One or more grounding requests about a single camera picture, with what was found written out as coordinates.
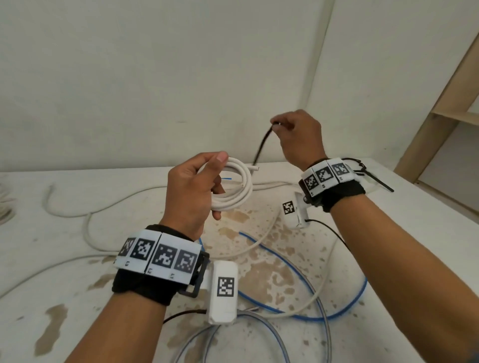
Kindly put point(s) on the person's right hand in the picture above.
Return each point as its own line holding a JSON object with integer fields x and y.
{"x": 303, "y": 142}

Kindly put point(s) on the person's left hand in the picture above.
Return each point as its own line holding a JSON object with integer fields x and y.
{"x": 187, "y": 198}

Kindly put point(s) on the person's right forearm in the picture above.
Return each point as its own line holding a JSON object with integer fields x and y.
{"x": 404, "y": 276}

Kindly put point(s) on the person's left forearm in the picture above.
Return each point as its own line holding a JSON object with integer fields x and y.
{"x": 119, "y": 333}

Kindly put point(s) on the black right wristband with markers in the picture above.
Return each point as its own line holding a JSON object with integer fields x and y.
{"x": 344, "y": 194}

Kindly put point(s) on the black wristband with markers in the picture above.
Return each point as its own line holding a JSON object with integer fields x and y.
{"x": 142, "y": 290}
{"x": 344, "y": 194}

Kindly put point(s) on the black left wristband with markers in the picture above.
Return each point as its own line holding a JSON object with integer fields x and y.
{"x": 142, "y": 290}

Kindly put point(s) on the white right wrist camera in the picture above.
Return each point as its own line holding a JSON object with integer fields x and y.
{"x": 297, "y": 220}

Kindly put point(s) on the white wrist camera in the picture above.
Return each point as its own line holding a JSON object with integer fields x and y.
{"x": 224, "y": 310}
{"x": 297, "y": 220}

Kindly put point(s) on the wooden shelf frame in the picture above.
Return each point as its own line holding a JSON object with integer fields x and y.
{"x": 419, "y": 149}

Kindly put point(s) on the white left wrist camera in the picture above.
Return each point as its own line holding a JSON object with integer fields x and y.
{"x": 224, "y": 310}

